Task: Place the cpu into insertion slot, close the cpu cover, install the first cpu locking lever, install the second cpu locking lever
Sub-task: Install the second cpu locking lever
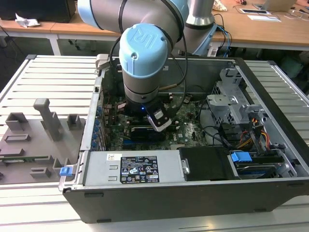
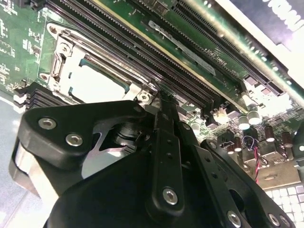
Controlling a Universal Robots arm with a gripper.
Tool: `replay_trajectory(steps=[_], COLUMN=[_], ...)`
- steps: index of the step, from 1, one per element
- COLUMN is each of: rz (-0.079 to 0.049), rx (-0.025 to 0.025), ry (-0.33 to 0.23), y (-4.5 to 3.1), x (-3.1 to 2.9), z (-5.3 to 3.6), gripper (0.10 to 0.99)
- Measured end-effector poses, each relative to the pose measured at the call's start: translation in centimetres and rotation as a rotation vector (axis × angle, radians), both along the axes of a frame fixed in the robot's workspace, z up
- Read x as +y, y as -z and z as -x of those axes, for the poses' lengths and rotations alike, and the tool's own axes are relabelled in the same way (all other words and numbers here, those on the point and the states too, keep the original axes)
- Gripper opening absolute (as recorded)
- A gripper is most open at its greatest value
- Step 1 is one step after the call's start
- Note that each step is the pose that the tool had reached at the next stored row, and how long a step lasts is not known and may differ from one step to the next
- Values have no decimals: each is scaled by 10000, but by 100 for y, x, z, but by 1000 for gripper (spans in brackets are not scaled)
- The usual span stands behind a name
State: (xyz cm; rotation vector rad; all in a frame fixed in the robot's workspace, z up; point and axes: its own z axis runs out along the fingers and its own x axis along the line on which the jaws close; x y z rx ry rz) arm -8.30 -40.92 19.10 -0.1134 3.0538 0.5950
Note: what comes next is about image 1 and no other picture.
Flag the black graphics card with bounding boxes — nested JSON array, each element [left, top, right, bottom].
[[130, 125, 167, 143]]

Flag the green motherboard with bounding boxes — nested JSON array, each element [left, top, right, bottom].
[[101, 93, 211, 152]]

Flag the grey power supply unit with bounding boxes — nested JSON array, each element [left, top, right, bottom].
[[83, 151, 191, 187]]

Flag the black plastic shroud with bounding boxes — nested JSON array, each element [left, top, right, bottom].
[[179, 146, 241, 182]]

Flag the blue case latch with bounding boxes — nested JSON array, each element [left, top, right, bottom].
[[59, 166, 73, 177]]

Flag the silver metal drive cage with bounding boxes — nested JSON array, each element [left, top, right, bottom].
[[206, 67, 267, 128]]

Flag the pale blue teach pendant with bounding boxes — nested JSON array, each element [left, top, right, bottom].
[[193, 24, 218, 56]]

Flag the black open PC case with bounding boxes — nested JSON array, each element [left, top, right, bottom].
[[62, 53, 309, 223]]

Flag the long wooden desk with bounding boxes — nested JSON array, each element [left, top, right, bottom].
[[0, 0, 309, 52]]

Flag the grey parts rack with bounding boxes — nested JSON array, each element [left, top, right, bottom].
[[0, 98, 87, 186]]

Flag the green RAM stick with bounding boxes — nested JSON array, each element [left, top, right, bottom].
[[0, 156, 50, 162]]

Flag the hard disk drive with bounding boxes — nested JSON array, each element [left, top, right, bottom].
[[234, 163, 277, 179]]

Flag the patterned cloth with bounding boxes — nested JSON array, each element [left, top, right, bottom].
[[213, 0, 229, 12]]

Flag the crumpled white paper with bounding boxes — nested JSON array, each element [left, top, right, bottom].
[[14, 13, 41, 28]]

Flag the black box on desk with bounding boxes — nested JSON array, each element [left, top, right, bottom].
[[0, 0, 76, 24]]

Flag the white tablet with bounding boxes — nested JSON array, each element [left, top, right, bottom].
[[240, 8, 270, 15]]

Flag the white paper sheet blue edge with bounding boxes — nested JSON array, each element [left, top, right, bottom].
[[247, 14, 282, 23]]

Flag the green bag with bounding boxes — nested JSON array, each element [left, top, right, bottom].
[[281, 50, 304, 78]]

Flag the silver laptop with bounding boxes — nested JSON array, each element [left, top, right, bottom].
[[252, 0, 296, 12]]

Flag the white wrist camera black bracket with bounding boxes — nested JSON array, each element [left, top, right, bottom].
[[146, 106, 173, 132]]

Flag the grey case handle latch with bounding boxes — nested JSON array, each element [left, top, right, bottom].
[[95, 53, 110, 71]]

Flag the black data cable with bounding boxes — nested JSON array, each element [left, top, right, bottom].
[[199, 100, 234, 147]]

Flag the blue cables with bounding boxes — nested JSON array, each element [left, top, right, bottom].
[[216, 25, 233, 58]]

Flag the yellow orange wire bundle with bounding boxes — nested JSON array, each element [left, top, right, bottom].
[[238, 117, 270, 148]]

